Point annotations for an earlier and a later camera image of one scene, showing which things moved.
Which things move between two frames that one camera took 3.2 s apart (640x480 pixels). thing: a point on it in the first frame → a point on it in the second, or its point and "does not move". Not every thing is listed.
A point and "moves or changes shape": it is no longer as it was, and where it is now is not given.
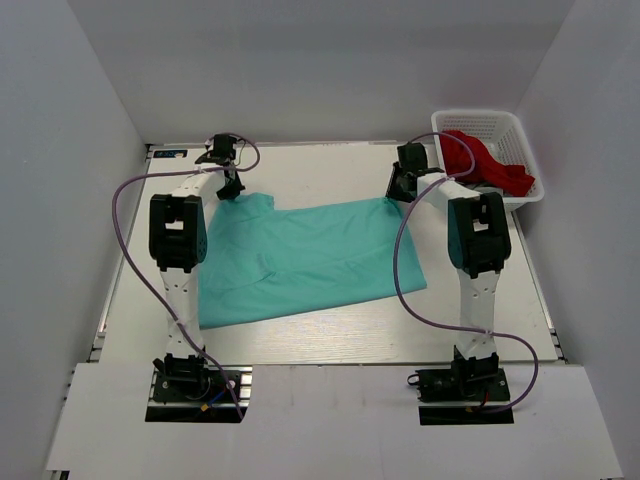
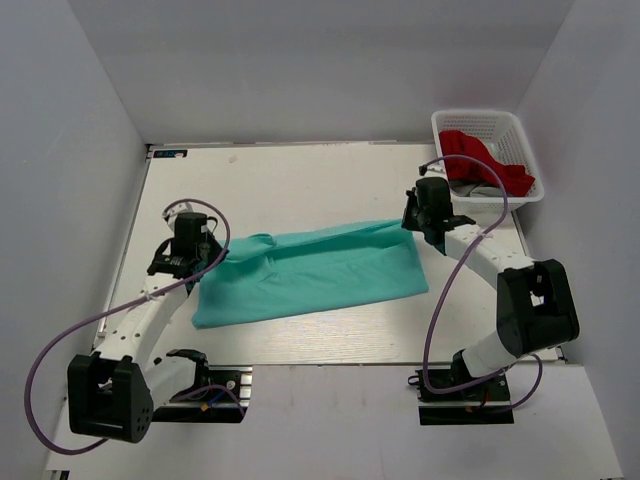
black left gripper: (233, 193) → (217, 246)
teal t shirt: (263, 261) moves or changes shape
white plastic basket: (501, 133) does not move
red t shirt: (514, 180) does not move
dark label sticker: (169, 153) does not move
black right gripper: (392, 191) → (408, 222)
